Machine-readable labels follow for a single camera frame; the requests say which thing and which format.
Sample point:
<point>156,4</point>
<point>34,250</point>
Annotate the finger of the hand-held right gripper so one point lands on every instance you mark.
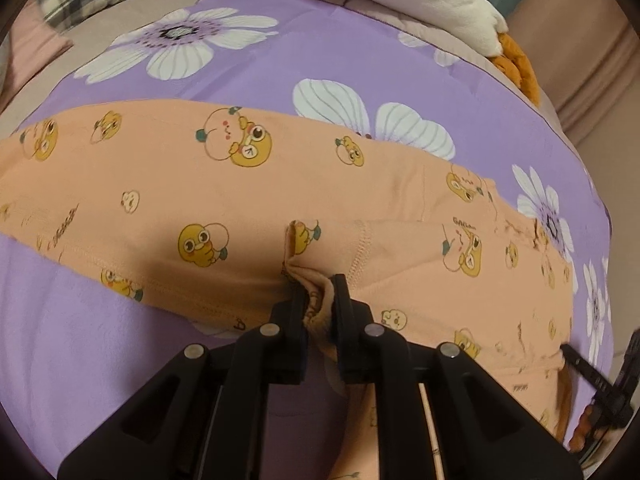
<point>582,365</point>

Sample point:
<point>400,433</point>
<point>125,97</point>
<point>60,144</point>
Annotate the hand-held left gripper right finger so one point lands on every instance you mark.
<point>341,312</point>

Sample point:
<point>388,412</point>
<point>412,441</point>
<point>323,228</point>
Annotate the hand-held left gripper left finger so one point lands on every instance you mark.
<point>300,340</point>

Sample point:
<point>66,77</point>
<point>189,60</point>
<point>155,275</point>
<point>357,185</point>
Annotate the orange cartoon print pants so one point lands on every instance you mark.
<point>250,195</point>

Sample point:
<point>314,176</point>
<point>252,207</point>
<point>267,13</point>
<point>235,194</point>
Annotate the person's right hand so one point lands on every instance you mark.
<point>582,425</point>

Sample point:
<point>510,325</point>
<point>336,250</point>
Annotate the purple floral bed sheet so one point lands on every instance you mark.
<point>400,75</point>

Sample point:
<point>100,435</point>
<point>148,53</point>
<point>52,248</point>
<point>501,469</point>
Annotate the orange plush cloth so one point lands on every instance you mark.
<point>517,67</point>

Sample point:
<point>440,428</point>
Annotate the beige upholstered headboard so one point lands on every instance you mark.
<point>585,60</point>

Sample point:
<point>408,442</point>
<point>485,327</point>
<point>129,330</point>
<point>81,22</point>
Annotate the pink cloth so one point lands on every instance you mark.
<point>35,45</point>

